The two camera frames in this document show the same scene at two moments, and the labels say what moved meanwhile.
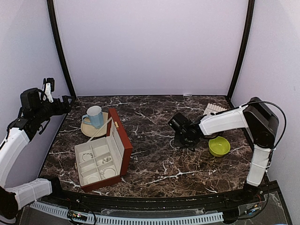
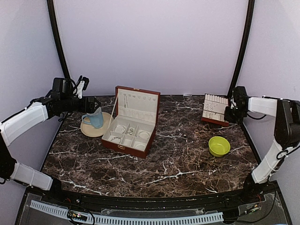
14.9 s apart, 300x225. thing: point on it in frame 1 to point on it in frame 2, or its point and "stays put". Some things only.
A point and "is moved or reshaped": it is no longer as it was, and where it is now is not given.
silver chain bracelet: (85, 153) to (115, 138)
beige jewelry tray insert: (211, 108) is moved or reshaped
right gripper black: (177, 143) to (227, 116)
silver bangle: (102, 173) to (144, 135)
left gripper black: (61, 111) to (90, 108)
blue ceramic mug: (94, 116) stays put
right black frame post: (251, 8) stays put
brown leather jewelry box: (99, 162) to (133, 128)
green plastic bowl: (219, 146) stays put
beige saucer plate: (90, 131) stays put
